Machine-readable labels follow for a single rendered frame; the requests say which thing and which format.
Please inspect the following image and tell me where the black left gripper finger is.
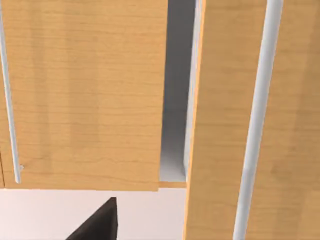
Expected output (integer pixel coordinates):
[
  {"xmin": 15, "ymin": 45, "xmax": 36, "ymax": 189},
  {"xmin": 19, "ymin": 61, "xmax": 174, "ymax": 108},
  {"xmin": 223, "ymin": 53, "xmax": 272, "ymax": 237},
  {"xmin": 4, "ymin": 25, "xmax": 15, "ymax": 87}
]
[{"xmin": 65, "ymin": 196, "xmax": 118, "ymax": 240}]

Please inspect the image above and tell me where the wooden cupboard door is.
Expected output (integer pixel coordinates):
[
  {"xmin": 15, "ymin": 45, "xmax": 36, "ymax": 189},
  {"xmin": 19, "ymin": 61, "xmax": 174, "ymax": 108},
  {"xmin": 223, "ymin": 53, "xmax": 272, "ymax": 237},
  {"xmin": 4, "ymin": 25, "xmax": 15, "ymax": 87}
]
[
  {"xmin": 183, "ymin": 0, "xmax": 320, "ymax": 240},
  {"xmin": 0, "ymin": 0, "xmax": 169, "ymax": 193}
]

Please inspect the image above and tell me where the long metal door handle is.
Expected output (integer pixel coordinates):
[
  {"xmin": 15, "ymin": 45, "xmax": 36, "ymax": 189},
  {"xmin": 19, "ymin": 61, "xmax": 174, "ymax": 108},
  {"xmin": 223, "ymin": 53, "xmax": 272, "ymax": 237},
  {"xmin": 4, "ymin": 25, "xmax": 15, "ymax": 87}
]
[
  {"xmin": 232, "ymin": 0, "xmax": 284, "ymax": 240},
  {"xmin": 0, "ymin": 0, "xmax": 25, "ymax": 184}
]

